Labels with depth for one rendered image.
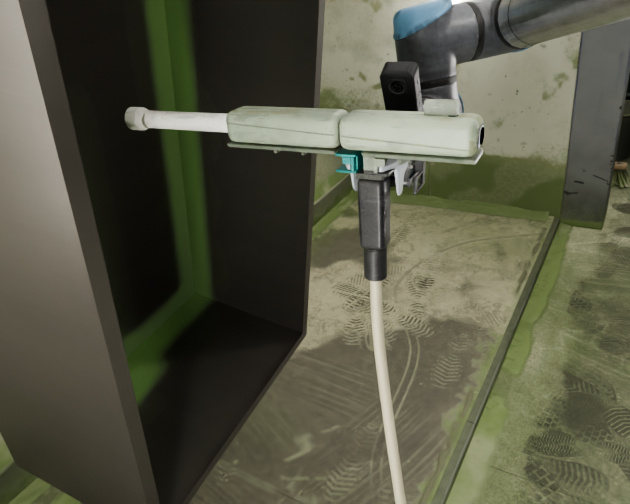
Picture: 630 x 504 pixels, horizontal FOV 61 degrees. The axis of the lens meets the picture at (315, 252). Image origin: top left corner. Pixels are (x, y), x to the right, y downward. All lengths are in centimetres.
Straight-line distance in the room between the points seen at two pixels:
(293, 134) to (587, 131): 207
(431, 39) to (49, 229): 59
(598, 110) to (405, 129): 202
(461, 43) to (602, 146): 179
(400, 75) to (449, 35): 19
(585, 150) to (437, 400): 137
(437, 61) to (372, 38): 191
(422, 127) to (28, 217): 43
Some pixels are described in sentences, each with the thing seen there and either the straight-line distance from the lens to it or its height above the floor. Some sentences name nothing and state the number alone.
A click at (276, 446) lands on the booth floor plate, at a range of 171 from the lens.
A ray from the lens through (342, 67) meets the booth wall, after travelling 288.
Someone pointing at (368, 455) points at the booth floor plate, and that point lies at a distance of 165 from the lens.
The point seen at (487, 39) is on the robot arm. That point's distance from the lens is 92.
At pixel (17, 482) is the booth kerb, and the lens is 190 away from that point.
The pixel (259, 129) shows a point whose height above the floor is 115.
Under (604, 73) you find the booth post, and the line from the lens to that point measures 253.
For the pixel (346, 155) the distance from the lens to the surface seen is 62.
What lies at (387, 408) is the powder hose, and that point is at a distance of 79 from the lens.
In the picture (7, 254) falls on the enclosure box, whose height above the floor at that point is 107.
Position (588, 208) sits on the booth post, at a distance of 275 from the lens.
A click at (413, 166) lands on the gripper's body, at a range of 74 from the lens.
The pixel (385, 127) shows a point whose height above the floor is 116.
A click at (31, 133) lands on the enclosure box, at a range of 57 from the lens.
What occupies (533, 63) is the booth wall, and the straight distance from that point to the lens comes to 256.
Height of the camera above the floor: 135
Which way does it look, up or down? 31 degrees down
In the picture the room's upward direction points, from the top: 9 degrees counter-clockwise
